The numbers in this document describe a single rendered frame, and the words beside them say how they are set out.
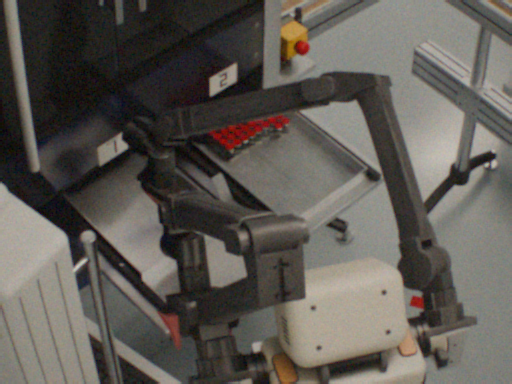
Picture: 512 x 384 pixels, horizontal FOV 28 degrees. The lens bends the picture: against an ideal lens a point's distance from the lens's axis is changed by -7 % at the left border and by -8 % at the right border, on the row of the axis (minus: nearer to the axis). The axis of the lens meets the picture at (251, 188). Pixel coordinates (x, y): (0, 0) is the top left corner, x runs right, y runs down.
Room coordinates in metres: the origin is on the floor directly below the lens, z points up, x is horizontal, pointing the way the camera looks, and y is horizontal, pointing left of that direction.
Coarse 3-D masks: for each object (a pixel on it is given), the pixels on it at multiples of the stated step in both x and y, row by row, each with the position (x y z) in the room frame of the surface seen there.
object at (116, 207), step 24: (120, 168) 1.79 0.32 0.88; (144, 168) 1.79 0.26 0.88; (72, 192) 1.71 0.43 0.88; (96, 192) 1.71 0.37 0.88; (120, 192) 1.71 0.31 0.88; (144, 192) 1.72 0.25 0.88; (96, 216) 1.64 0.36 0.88; (120, 216) 1.64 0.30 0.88; (144, 216) 1.64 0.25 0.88; (120, 240) 1.57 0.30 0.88; (144, 240) 1.57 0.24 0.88; (144, 264) 1.50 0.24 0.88; (168, 264) 1.50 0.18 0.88
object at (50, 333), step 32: (0, 192) 1.09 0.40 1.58; (0, 224) 1.05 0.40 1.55; (32, 224) 1.06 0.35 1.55; (0, 256) 0.99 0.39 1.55; (32, 256) 0.99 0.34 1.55; (64, 256) 1.02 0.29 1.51; (0, 288) 0.93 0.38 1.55; (32, 288) 0.96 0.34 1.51; (64, 288) 1.01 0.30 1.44; (0, 320) 0.91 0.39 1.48; (32, 320) 0.94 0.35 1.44; (64, 320) 1.00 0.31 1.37; (0, 352) 0.93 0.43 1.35; (32, 352) 0.93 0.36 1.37; (64, 352) 0.98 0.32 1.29
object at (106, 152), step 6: (114, 138) 1.73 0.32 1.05; (120, 138) 1.74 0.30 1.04; (108, 144) 1.72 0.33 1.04; (114, 144) 1.73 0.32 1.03; (120, 144) 1.74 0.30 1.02; (102, 150) 1.71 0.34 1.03; (108, 150) 1.72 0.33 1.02; (114, 150) 1.73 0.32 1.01; (120, 150) 1.74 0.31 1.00; (102, 156) 1.70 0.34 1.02; (108, 156) 1.72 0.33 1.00; (102, 162) 1.70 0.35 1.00
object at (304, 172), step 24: (192, 144) 1.85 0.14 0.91; (264, 144) 1.88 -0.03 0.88; (288, 144) 1.88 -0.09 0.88; (312, 144) 1.88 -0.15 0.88; (336, 144) 1.85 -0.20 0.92; (216, 168) 1.78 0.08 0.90; (240, 168) 1.80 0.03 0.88; (264, 168) 1.80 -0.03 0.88; (288, 168) 1.80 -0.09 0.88; (312, 168) 1.80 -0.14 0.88; (336, 168) 1.80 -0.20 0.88; (360, 168) 1.79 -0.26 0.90; (264, 192) 1.72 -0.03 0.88; (288, 192) 1.72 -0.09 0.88; (312, 192) 1.73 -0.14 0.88; (336, 192) 1.70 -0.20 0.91
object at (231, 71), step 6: (234, 66) 1.98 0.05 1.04; (222, 72) 1.96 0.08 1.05; (228, 72) 1.97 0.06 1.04; (234, 72) 1.98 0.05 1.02; (216, 78) 1.94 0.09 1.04; (222, 78) 1.96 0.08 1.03; (228, 78) 1.97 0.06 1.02; (234, 78) 1.98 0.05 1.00; (210, 84) 1.93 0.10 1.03; (216, 84) 1.94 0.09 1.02; (222, 84) 1.96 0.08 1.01; (228, 84) 1.97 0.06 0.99; (210, 90) 1.93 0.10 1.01; (216, 90) 1.94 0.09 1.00; (210, 96) 1.93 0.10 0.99
